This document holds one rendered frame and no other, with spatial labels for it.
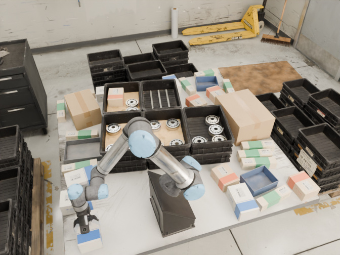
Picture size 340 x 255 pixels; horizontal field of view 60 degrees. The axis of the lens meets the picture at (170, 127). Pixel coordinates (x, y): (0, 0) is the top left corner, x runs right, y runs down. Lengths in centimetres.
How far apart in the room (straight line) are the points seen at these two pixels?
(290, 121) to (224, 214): 154
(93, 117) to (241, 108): 117
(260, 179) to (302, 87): 182
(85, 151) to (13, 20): 321
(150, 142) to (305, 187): 116
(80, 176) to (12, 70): 146
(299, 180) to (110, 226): 124
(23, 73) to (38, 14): 204
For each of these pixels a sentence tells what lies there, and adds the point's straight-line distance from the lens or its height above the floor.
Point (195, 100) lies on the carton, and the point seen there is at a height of 77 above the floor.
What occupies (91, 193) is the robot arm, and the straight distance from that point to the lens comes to 156.
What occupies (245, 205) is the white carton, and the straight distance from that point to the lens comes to 190.
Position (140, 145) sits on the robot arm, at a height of 139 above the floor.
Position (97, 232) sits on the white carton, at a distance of 178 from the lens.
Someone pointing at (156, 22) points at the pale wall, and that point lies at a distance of 535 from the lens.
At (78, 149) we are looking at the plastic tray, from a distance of 235.
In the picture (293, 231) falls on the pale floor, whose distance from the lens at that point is 285.
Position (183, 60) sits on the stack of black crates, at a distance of 377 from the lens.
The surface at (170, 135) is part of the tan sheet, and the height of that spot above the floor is 83.
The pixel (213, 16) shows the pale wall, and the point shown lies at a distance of 570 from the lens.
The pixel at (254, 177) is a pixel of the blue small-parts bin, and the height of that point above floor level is 70.
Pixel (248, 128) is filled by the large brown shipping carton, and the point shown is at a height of 87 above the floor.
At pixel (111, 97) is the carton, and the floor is 91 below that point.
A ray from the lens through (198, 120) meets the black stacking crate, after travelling 230.
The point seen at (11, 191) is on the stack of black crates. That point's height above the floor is 38.
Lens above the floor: 234
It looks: 43 degrees down
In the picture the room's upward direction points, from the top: straight up
